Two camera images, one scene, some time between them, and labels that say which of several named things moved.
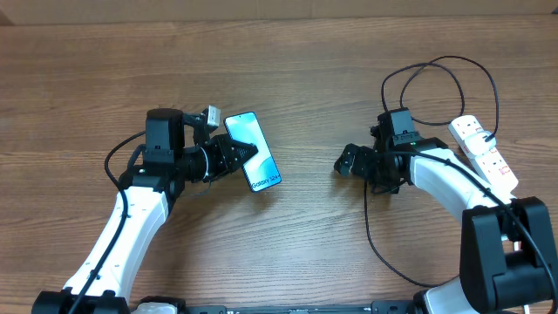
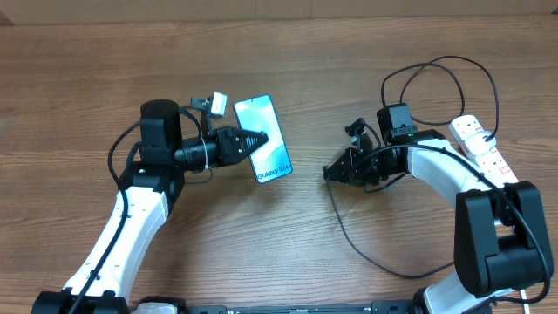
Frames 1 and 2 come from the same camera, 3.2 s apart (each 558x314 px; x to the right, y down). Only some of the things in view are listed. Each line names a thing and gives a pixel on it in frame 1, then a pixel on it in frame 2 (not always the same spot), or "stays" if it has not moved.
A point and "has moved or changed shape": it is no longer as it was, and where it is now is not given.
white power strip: x=493 y=167 stays
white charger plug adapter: x=475 y=143 stays
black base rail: x=376 y=307 stays
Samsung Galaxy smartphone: x=261 y=170 has moved or changed shape
